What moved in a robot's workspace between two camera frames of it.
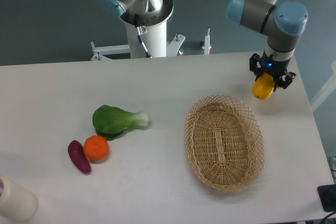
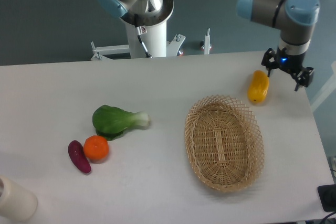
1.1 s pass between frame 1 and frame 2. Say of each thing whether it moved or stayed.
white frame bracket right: stayed
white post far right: stayed
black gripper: moved
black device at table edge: stayed
